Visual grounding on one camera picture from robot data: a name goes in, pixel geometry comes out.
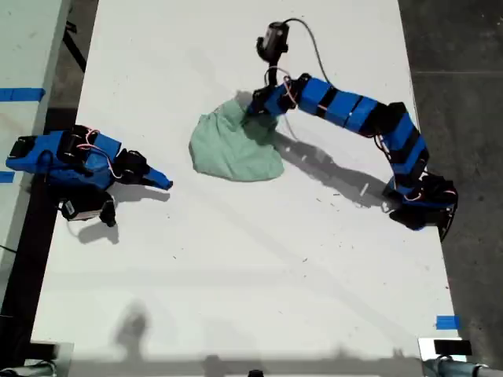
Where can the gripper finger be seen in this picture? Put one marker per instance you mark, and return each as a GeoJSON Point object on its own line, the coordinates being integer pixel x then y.
{"type": "Point", "coordinates": [247, 119]}
{"type": "Point", "coordinates": [155, 185]}
{"type": "Point", "coordinates": [159, 176]}

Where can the pale green T-shirt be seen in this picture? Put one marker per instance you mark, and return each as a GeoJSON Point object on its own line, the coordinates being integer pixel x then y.
{"type": "Point", "coordinates": [228, 153]}

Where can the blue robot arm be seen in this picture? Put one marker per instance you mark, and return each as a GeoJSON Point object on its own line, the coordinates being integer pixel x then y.
{"type": "Point", "coordinates": [342, 106]}
{"type": "Point", "coordinates": [98, 147]}

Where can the short blue tape strip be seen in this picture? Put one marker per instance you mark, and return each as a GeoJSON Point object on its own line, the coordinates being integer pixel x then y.
{"type": "Point", "coordinates": [7, 177]}

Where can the black metal stand leg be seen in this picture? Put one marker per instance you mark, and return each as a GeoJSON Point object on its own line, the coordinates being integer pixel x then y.
{"type": "Point", "coordinates": [76, 51]}

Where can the long blue tape strip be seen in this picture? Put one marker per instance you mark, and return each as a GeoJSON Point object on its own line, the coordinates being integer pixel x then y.
{"type": "Point", "coordinates": [19, 94]}

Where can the pale side table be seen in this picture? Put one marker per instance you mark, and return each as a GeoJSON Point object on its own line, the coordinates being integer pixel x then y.
{"type": "Point", "coordinates": [23, 47]}

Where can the grey flat plate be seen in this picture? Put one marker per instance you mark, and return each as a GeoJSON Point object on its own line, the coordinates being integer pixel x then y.
{"type": "Point", "coordinates": [64, 353]}

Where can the small black box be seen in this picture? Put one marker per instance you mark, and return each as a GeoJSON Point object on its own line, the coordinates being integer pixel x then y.
{"type": "Point", "coordinates": [452, 347]}
{"type": "Point", "coordinates": [41, 351]}

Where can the black round object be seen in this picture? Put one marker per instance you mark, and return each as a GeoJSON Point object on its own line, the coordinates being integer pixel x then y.
{"type": "Point", "coordinates": [255, 374]}

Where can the blue tape patch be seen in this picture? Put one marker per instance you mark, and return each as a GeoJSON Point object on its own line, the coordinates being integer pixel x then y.
{"type": "Point", "coordinates": [448, 323]}

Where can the white flat plate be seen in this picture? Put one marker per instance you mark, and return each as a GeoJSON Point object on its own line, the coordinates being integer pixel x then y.
{"type": "Point", "coordinates": [426, 349]}

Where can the black camera stalk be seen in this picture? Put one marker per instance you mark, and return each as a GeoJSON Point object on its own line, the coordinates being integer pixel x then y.
{"type": "Point", "coordinates": [273, 72]}

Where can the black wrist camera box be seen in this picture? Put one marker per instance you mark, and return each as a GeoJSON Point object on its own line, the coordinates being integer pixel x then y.
{"type": "Point", "coordinates": [82, 206]}
{"type": "Point", "coordinates": [275, 37]}

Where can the black frame bar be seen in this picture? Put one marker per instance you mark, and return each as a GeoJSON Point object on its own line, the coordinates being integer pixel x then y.
{"type": "Point", "coordinates": [23, 275]}

